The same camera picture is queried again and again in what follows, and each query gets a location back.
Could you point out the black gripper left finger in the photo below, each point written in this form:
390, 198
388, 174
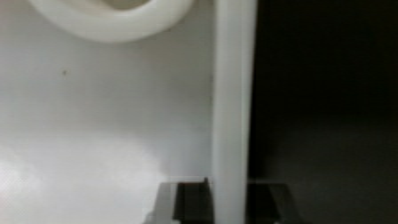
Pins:
183, 203

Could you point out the white square tabletop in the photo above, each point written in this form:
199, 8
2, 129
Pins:
123, 115

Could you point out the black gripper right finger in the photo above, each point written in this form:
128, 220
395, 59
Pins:
270, 204

